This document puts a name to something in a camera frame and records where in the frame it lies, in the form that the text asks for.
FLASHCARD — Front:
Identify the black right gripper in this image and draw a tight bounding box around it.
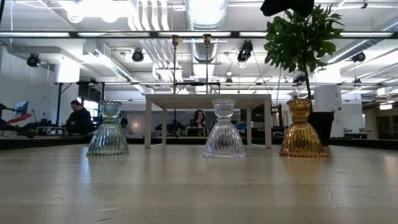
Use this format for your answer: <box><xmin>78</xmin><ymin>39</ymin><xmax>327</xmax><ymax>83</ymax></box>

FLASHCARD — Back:
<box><xmin>260</xmin><ymin>0</ymin><xmax>315</xmax><ymax>18</ymax></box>

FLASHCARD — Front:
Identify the amber ribbed glass candle holder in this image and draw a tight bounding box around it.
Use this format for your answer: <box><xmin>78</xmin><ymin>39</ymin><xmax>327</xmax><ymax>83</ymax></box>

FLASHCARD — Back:
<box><xmin>279</xmin><ymin>98</ymin><xmax>327</xmax><ymax>158</ymax></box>

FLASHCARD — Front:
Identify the clear ribbed glass candle holder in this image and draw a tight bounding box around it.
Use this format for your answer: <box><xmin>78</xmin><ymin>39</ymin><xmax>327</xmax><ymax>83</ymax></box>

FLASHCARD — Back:
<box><xmin>203</xmin><ymin>98</ymin><xmax>247</xmax><ymax>159</ymax></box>

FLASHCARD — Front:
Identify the green ribbed glass candle holder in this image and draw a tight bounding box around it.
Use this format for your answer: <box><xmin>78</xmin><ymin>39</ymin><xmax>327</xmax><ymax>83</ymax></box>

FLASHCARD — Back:
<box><xmin>86</xmin><ymin>100</ymin><xmax>131</xmax><ymax>157</ymax></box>

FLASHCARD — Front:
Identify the green plant in black pot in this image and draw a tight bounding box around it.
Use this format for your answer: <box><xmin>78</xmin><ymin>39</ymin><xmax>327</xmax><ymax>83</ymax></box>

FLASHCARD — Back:
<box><xmin>263</xmin><ymin>2</ymin><xmax>345</xmax><ymax>147</ymax></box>

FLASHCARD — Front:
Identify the white room column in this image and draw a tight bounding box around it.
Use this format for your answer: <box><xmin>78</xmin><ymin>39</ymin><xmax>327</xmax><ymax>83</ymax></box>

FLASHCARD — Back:
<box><xmin>313</xmin><ymin>85</ymin><xmax>345</xmax><ymax>138</ymax></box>

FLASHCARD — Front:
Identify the white perforated metal shelf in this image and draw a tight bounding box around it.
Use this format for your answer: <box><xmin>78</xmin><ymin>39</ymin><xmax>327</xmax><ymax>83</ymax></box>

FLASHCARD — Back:
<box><xmin>144</xmin><ymin>93</ymin><xmax>272</xmax><ymax>149</ymax></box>

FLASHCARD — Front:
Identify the person behind laptop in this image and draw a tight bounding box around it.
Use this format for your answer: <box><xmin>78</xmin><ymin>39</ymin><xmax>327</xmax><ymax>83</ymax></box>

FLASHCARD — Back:
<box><xmin>192</xmin><ymin>109</ymin><xmax>208</xmax><ymax>137</ymax></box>

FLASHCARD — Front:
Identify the dark laptop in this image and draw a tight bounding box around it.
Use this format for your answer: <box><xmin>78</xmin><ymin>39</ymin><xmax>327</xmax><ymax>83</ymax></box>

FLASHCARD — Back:
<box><xmin>185</xmin><ymin>126</ymin><xmax>206</xmax><ymax>137</ymax></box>

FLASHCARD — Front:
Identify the black light bar beam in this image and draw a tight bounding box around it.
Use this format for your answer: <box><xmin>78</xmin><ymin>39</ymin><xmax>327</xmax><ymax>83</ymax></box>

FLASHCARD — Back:
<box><xmin>0</xmin><ymin>30</ymin><xmax>398</xmax><ymax>40</ymax></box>

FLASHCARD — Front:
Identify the person at side desk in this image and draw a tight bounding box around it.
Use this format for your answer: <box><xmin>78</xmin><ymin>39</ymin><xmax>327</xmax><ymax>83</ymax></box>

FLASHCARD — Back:
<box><xmin>65</xmin><ymin>100</ymin><xmax>93</xmax><ymax>136</ymax></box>

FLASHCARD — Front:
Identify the blue computer monitor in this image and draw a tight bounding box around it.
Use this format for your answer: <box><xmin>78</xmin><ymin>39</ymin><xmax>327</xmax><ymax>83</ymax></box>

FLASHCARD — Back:
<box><xmin>14</xmin><ymin>100</ymin><xmax>29</xmax><ymax>119</ymax></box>

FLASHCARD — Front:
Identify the red flat part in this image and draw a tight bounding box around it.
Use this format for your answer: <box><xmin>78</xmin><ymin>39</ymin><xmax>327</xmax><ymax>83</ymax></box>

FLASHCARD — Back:
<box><xmin>5</xmin><ymin>113</ymin><xmax>32</xmax><ymax>125</ymax></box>

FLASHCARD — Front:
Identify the round silver ventilation duct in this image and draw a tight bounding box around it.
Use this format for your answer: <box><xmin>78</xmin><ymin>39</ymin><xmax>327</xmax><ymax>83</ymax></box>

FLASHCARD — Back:
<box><xmin>185</xmin><ymin>0</ymin><xmax>229</xmax><ymax>63</ymax></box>

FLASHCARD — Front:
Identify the black aluminium table frame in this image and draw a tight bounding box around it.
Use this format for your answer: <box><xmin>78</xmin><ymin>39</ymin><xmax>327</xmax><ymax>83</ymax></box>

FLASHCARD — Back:
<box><xmin>0</xmin><ymin>136</ymin><xmax>398</xmax><ymax>151</ymax></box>

